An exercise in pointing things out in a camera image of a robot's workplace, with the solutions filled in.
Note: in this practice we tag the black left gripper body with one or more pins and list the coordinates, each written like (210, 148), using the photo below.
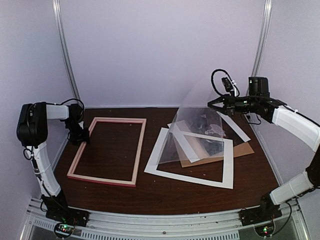
(75, 129)

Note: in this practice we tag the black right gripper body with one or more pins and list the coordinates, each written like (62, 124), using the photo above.
(242, 106)

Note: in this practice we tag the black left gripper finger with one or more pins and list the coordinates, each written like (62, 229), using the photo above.
(85, 136)
(76, 142)

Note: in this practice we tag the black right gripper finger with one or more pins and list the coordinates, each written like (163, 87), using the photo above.
(219, 109)
(219, 100)

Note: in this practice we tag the dark painting photo print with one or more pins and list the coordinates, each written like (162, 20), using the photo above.
(232, 131)

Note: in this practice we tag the light wood picture frame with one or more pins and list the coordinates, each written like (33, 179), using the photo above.
(113, 155)

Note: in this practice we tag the clear acrylic sheet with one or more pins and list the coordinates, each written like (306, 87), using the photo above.
(196, 132)

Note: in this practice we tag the white mat board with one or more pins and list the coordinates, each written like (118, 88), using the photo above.
(228, 162)

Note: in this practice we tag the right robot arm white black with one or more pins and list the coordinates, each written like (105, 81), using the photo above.
(279, 114)

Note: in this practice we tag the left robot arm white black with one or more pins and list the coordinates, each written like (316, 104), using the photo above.
(32, 132)

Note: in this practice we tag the brown backing board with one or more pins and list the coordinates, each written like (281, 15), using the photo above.
(240, 150)

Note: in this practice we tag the left controller board with leds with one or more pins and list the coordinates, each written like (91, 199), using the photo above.
(63, 230)

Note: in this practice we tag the controller board with leds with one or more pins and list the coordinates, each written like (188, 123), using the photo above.
(264, 230)
(63, 230)

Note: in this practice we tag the right controller board with leds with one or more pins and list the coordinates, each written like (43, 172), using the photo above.
(264, 230)

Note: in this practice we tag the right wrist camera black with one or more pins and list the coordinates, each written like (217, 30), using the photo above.
(258, 86)

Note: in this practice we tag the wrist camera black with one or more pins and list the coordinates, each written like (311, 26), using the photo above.
(258, 86)
(75, 112)

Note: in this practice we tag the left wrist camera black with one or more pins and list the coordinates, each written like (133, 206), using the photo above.
(75, 112)

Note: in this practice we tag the right camera cable black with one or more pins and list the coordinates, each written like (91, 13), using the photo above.
(223, 84)

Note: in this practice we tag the camera cable black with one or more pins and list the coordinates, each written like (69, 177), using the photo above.
(74, 101)
(223, 84)

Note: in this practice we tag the left camera cable black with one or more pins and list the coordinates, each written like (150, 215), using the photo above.
(74, 101)

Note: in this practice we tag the right aluminium corner post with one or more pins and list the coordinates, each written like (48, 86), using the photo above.
(264, 30)

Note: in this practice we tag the aluminium corner post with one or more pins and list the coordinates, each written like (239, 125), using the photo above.
(64, 47)
(264, 30)

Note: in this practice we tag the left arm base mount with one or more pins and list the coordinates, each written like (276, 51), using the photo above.
(58, 210)

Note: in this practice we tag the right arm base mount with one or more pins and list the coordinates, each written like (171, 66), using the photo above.
(266, 211)

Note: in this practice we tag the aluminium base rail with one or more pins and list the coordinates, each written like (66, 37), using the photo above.
(224, 225)

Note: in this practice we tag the left aluminium corner post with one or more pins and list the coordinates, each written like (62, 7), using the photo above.
(64, 47)

